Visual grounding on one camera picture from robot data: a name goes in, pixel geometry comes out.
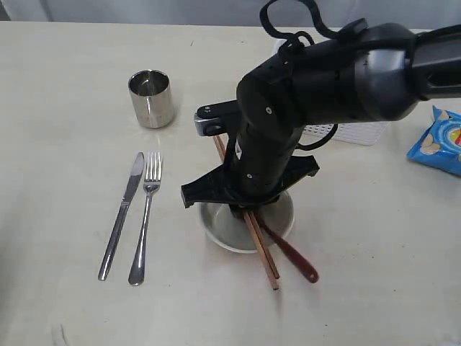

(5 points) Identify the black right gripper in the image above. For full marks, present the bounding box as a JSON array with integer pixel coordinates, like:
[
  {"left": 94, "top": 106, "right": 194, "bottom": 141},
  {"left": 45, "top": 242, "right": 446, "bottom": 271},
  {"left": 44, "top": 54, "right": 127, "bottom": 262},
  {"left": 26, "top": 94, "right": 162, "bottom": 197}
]
[{"left": 181, "top": 156, "right": 320, "bottom": 209}]

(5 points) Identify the stainless steel cup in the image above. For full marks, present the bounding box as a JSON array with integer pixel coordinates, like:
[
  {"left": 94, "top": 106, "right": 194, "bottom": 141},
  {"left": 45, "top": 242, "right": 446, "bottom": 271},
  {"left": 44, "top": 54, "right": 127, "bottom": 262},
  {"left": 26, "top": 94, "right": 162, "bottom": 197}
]
[{"left": 127, "top": 69, "right": 175, "bottom": 129}]

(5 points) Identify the blue Lays chips bag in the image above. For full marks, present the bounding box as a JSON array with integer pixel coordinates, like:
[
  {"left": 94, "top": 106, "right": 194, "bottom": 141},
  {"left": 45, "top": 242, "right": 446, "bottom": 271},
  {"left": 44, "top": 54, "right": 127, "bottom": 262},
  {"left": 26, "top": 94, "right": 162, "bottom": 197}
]
[{"left": 406, "top": 106, "right": 460, "bottom": 177}]

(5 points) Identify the brown wooden chopstick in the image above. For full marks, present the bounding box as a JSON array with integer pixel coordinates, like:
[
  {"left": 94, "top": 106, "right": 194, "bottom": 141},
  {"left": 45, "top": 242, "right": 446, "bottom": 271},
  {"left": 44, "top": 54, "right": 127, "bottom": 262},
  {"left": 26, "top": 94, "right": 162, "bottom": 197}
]
[
  {"left": 244, "top": 212, "right": 280, "bottom": 291},
  {"left": 212, "top": 135, "right": 281, "bottom": 280}
]

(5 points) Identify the stainless steel fork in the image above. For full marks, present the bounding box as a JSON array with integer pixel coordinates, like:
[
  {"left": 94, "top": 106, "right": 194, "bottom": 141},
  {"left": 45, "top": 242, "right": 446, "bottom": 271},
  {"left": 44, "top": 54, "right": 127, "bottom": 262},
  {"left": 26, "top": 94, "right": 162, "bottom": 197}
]
[{"left": 128, "top": 151, "right": 163, "bottom": 286}]

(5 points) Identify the white plastic perforated basket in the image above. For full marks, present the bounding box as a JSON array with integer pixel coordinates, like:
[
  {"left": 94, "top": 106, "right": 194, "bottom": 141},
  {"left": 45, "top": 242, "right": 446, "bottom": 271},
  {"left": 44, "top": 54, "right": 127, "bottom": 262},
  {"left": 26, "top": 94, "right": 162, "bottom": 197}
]
[{"left": 303, "top": 122, "right": 389, "bottom": 146}]

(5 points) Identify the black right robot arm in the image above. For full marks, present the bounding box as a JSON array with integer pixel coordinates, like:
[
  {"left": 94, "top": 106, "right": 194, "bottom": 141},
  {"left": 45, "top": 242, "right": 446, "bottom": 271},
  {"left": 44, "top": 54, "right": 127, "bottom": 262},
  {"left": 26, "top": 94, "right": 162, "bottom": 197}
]
[{"left": 181, "top": 23, "right": 460, "bottom": 208}]

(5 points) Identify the stainless steel spoon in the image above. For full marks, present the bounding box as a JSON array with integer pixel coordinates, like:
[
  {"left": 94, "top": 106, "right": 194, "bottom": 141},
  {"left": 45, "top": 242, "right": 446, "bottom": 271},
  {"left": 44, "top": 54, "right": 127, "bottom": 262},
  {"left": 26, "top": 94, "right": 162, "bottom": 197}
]
[{"left": 256, "top": 214, "right": 319, "bottom": 283}]

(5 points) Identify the stainless steel table knife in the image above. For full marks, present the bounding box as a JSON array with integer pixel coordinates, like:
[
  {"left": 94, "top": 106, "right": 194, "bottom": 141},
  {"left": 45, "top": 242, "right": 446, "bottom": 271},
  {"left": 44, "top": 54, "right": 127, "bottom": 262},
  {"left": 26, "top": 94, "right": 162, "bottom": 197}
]
[{"left": 98, "top": 152, "right": 145, "bottom": 281}]

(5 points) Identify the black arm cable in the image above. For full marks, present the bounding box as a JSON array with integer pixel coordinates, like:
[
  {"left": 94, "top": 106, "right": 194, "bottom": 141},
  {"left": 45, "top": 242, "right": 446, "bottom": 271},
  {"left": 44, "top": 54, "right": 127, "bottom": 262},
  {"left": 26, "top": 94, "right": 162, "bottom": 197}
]
[{"left": 259, "top": 0, "right": 368, "bottom": 152}]

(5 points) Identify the white floral ceramic bowl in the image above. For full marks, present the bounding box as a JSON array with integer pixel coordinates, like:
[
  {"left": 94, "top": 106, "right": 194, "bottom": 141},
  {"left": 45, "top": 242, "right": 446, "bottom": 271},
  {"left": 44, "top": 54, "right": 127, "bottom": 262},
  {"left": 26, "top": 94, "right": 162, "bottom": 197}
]
[{"left": 199, "top": 191, "right": 295, "bottom": 254}]

